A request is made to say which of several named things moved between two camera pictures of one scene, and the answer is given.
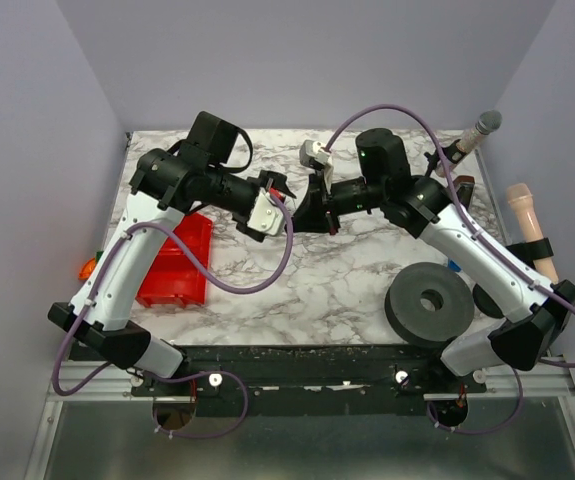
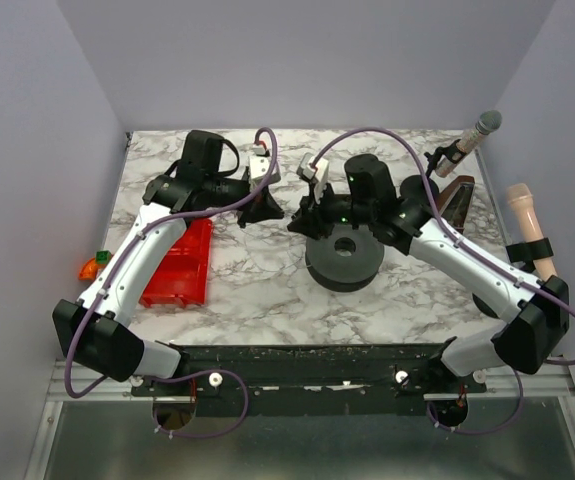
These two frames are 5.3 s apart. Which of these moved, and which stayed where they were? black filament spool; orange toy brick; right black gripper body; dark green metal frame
Moved: black filament spool
Stayed: dark green metal frame; orange toy brick; right black gripper body
